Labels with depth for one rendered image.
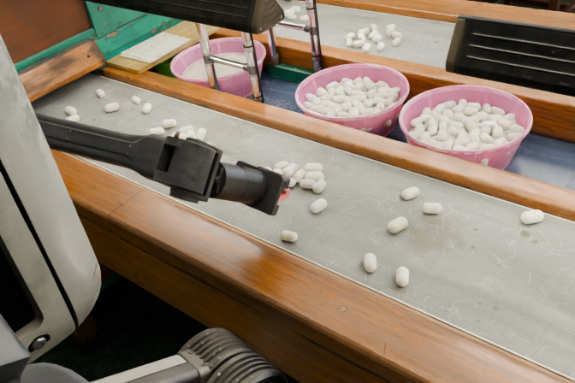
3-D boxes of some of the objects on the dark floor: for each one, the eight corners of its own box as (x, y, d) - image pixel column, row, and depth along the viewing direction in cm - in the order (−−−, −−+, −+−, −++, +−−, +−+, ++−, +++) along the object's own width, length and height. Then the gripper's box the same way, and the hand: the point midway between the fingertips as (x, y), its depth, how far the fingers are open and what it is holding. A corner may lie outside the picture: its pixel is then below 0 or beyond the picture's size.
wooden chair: (467, 53, 318) (475, -136, 266) (503, 23, 342) (517, -156, 290) (551, 69, 292) (578, -136, 240) (584, 36, 316) (615, -157, 264)
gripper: (203, 193, 97) (260, 203, 110) (249, 214, 92) (305, 220, 104) (216, 153, 97) (272, 167, 110) (263, 171, 91) (317, 183, 104)
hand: (285, 192), depth 106 cm, fingers closed
